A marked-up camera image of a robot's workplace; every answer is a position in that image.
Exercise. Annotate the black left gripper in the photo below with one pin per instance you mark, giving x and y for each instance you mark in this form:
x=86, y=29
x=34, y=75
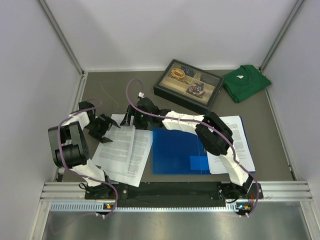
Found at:
x=107, y=124

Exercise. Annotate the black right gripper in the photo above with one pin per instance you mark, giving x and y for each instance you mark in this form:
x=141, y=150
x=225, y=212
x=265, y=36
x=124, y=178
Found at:
x=127, y=121

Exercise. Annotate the white printed paper stack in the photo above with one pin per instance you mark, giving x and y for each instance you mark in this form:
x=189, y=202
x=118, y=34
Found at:
x=125, y=157

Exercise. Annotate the blue plastic folder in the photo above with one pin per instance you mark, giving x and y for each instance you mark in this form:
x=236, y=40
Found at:
x=178, y=153

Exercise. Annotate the white paper sheet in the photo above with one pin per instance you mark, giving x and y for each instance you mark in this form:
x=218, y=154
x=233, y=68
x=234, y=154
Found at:
x=240, y=144

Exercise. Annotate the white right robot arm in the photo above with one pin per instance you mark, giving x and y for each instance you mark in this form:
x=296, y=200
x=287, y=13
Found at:
x=214, y=134

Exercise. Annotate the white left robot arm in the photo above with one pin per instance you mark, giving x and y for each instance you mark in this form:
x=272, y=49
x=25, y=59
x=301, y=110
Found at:
x=70, y=150

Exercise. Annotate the black compartment display box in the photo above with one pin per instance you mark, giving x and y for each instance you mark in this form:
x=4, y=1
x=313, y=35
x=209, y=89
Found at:
x=188, y=86

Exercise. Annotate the green folded t-shirt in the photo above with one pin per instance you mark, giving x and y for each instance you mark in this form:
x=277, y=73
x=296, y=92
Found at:
x=244, y=82

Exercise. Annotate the grey slotted cable duct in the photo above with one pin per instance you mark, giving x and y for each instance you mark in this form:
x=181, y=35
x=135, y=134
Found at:
x=105, y=207

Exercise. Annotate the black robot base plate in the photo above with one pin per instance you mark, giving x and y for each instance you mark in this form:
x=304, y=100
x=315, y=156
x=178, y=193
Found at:
x=227, y=191

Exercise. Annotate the aluminium frame rail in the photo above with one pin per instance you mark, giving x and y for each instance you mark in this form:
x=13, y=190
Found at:
x=277, y=191

